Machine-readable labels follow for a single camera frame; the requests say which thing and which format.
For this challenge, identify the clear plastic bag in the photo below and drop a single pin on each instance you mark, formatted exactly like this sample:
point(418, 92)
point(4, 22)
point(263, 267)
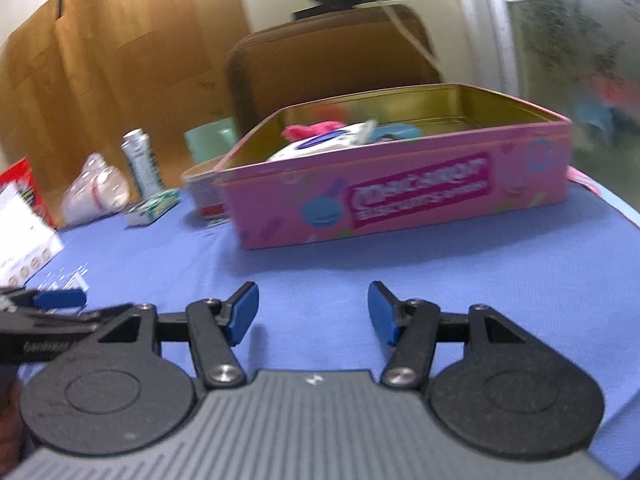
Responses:
point(95, 192)

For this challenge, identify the red box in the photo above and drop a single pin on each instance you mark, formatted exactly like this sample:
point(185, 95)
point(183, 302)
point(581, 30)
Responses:
point(25, 180)

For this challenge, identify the green patterned small box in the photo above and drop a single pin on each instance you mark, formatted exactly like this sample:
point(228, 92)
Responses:
point(152, 207)

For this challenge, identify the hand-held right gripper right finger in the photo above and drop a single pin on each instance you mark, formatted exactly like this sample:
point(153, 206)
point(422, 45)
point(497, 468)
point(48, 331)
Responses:
point(382, 312)

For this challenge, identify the blue tablecloth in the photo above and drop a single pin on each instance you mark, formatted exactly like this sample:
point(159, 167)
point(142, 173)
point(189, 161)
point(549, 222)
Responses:
point(325, 265)

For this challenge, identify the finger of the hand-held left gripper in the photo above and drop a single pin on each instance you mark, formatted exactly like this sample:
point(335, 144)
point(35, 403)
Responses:
point(57, 299)

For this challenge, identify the wooden panel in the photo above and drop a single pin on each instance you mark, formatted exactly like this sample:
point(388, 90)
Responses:
point(110, 75)

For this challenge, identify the white tissue pack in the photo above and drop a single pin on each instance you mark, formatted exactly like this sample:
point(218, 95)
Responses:
point(22, 245)

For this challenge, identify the round paper tub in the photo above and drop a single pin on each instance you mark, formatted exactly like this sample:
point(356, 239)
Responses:
point(205, 195)

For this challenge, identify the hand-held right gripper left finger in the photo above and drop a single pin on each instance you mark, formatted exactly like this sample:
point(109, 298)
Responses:
point(242, 312)

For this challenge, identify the white green drink carton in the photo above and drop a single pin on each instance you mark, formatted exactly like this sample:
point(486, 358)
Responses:
point(142, 165)

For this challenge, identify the pink knitted cloth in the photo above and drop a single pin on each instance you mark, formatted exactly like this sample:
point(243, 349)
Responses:
point(305, 131)

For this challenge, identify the mint green mug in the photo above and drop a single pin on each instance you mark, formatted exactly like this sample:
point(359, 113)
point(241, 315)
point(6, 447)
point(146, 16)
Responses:
point(207, 142)

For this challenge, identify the pink biscuit tin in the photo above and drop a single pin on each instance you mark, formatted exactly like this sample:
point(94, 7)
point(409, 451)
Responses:
point(400, 195)

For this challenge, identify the brown chair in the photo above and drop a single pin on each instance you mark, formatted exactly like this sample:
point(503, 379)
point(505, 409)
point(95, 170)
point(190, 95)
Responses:
point(325, 60)

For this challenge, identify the white wipes packet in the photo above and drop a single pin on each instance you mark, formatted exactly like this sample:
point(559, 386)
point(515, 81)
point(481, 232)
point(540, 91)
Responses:
point(320, 145)

